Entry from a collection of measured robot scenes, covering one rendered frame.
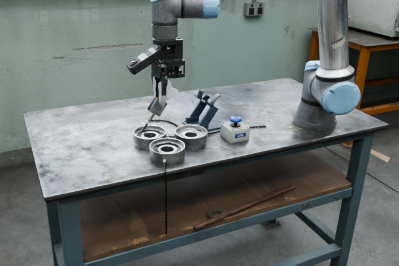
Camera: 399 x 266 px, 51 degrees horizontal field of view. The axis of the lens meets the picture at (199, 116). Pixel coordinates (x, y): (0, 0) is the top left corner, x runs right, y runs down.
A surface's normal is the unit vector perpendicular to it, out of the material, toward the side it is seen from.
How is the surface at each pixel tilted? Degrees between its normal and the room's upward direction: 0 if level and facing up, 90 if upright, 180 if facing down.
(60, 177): 0
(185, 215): 0
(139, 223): 0
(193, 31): 90
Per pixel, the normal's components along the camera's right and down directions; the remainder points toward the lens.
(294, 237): 0.03, -0.92
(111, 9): 0.43, 0.36
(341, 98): 0.10, 0.51
